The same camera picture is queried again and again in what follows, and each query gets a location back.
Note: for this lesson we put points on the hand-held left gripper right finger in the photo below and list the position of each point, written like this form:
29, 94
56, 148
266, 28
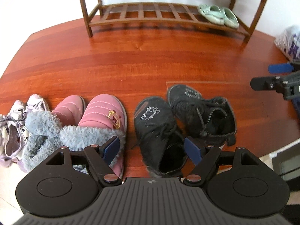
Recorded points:
194, 150

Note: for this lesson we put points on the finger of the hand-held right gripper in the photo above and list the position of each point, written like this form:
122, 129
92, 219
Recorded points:
279, 68
262, 83

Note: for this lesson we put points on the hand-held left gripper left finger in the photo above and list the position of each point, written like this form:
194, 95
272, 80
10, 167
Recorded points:
111, 148

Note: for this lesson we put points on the pink fur boot yellow emblem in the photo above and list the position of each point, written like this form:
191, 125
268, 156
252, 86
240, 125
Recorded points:
100, 112

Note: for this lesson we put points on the black lace-up shoe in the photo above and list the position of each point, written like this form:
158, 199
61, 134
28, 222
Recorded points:
204, 112
154, 126

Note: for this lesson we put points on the plain pink fur boot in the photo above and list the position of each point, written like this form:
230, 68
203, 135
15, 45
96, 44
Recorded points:
68, 107

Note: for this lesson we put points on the pale green clog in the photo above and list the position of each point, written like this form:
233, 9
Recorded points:
211, 14
230, 18

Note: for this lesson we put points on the wooden shoe rack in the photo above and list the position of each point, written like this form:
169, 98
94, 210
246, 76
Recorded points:
84, 4

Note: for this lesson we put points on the white printed plastic bag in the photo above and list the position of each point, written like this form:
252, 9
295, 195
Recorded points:
289, 42

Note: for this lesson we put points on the dark grey box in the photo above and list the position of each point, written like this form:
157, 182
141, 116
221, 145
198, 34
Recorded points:
289, 164

